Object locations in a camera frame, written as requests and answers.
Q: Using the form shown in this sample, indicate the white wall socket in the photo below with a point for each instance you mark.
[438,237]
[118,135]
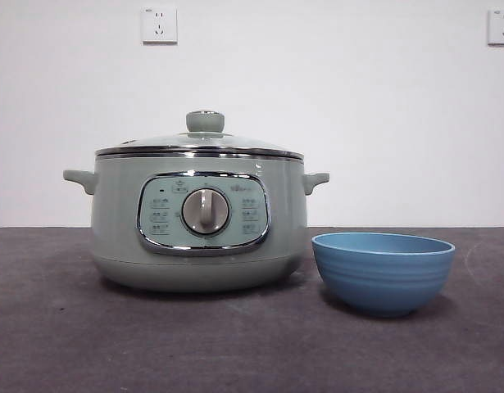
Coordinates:
[501,26]
[159,24]

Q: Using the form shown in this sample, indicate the glass lid with green knob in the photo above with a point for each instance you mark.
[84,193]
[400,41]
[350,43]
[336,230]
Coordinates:
[204,122]

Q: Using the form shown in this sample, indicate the pale green electric steamer pot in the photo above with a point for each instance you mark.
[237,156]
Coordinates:
[120,229]

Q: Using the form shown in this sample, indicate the blue ribbed bowl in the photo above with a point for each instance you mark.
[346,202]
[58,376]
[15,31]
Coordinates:
[382,282]

